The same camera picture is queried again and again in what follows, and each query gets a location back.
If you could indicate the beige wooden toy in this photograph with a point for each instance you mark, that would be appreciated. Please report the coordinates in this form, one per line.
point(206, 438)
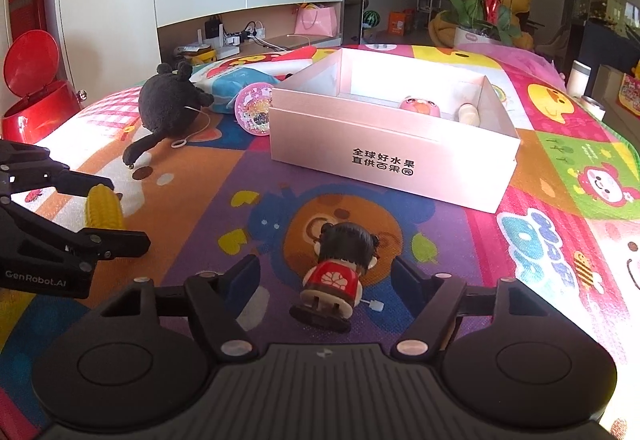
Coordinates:
point(470, 114)

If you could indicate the pink cardboard box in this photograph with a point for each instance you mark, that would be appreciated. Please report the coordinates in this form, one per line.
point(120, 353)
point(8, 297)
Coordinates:
point(375, 139)

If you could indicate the orange box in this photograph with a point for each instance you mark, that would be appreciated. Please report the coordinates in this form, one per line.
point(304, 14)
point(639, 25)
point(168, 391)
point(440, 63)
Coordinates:
point(401, 23)

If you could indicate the white tumbler cup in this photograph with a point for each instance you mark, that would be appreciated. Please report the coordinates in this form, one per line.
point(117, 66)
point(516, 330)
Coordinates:
point(580, 79)

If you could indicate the colourful toy box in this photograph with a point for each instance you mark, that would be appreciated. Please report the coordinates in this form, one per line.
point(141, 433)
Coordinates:
point(630, 90)

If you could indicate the potted purple orchid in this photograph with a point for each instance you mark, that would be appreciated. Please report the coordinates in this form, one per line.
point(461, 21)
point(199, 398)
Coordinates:
point(480, 9)

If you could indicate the wind-up doll toy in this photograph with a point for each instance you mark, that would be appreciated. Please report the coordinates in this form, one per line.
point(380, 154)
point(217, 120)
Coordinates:
point(332, 280)

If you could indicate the red white foam stick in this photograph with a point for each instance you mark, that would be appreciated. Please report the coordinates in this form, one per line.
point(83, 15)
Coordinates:
point(295, 65)

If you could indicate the pink round face toy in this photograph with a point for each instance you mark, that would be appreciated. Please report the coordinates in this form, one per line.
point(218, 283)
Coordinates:
point(419, 108)

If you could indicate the colourful cartoon play mat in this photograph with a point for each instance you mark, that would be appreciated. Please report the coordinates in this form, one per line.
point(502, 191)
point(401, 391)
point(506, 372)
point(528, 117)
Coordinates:
point(210, 200)

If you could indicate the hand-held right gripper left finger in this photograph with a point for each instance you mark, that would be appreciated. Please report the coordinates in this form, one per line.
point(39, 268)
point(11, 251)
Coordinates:
point(245, 280)

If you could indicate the pink shopping bag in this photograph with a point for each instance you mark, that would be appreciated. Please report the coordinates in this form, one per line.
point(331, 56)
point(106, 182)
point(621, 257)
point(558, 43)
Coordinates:
point(315, 19)

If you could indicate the pink round glitter toy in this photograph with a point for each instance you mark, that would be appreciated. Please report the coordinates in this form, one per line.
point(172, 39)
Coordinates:
point(255, 112)

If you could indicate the yellow shelf item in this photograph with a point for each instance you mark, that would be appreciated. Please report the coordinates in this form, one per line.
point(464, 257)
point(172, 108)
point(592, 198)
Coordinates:
point(200, 52)

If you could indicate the blue white wet wipes pack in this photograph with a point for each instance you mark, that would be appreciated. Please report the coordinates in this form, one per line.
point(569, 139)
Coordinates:
point(225, 82)

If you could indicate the white shelf rack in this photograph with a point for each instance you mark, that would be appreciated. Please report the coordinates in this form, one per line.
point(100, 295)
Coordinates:
point(426, 3)

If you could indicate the black plush toy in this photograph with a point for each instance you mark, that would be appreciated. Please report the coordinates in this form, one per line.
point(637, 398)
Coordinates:
point(165, 104)

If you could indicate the red trash bin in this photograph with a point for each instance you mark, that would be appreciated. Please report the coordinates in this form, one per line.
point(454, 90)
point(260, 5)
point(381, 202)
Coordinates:
point(40, 109)

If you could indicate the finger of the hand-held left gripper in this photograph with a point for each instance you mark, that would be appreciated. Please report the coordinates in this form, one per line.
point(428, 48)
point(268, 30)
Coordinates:
point(90, 188)
point(120, 245)

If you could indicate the black router box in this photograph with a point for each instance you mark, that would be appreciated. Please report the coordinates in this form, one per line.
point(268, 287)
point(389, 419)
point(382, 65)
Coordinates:
point(212, 28)

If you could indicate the yellow toy corn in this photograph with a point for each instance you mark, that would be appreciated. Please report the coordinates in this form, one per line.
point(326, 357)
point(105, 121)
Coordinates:
point(102, 210)

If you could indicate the watermelon ball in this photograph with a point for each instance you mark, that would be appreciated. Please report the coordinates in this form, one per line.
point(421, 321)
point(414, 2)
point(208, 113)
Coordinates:
point(371, 19)

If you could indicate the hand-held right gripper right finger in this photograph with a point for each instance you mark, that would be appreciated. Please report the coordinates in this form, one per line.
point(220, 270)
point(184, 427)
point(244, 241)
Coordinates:
point(405, 276)

